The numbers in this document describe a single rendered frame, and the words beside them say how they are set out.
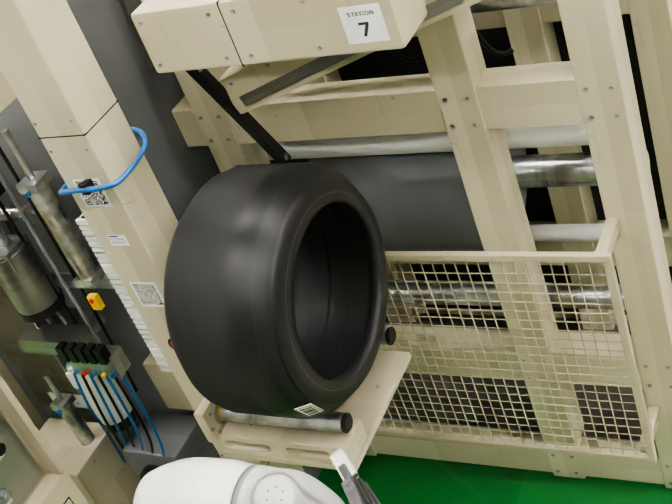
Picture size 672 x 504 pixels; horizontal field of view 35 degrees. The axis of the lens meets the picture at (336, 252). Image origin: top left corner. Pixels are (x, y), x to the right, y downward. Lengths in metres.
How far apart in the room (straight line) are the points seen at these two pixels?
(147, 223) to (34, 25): 0.50
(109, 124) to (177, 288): 0.38
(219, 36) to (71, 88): 0.32
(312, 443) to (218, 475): 0.87
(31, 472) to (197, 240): 0.78
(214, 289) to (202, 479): 0.63
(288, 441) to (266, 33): 0.92
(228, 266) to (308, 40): 0.48
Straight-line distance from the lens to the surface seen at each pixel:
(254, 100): 2.50
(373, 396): 2.58
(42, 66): 2.20
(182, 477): 1.62
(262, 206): 2.16
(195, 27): 2.29
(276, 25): 2.18
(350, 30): 2.11
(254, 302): 2.11
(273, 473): 1.53
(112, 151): 2.30
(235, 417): 2.54
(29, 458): 2.67
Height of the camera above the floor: 2.52
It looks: 34 degrees down
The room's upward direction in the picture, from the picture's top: 22 degrees counter-clockwise
